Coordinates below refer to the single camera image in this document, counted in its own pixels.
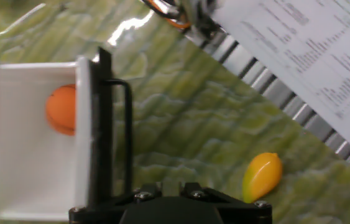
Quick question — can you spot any silver frame bracket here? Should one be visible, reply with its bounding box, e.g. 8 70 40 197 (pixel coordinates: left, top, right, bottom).
159 0 228 47

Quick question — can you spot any white drawer black handle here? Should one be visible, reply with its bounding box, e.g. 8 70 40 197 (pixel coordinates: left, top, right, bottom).
0 46 134 222

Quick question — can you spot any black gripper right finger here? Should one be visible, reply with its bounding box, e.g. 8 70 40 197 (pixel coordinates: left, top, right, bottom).
180 182 272 224

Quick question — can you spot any orange cable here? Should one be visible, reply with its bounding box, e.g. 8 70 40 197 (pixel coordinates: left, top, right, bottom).
145 0 193 30

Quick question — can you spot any printed white paper sheet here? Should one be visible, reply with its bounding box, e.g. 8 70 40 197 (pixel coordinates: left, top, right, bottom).
210 0 350 150

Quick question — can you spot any green marble pattern mat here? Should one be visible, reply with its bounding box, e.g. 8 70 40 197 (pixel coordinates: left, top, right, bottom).
0 0 350 224

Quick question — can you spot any yellow toy mango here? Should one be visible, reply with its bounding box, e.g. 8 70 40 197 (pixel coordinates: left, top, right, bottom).
242 152 283 204

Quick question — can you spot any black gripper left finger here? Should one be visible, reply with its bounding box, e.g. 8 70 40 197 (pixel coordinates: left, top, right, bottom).
68 183 163 224

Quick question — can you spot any orange toy basketball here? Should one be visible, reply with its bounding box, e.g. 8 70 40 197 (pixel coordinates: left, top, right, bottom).
44 83 76 137

